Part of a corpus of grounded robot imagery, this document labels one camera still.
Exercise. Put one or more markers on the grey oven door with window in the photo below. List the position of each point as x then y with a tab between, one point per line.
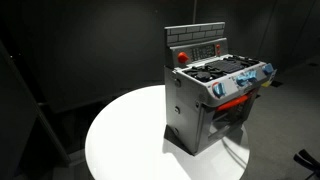
203	133

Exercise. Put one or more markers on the dark diagonal metal frame bar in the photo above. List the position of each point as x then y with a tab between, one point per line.
40	116

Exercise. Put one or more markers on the small yellow object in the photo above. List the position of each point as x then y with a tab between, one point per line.
266	83

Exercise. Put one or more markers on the small orange display button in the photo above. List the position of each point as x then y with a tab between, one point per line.
218	47

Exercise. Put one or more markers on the white round pedestal table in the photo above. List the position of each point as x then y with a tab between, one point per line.
133	140

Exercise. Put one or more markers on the black stovetop burner grate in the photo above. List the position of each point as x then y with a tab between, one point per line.
226	66

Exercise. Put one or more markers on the black button display panel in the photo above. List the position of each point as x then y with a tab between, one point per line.
202	52

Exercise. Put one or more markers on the blue stove burner knob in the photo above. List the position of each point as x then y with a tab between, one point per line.
246	78
219	90
268	69

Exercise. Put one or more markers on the grey toy stove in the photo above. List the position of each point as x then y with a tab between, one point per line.
186	110

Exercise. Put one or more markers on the red round stove knob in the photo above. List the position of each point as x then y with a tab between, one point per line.
182	57

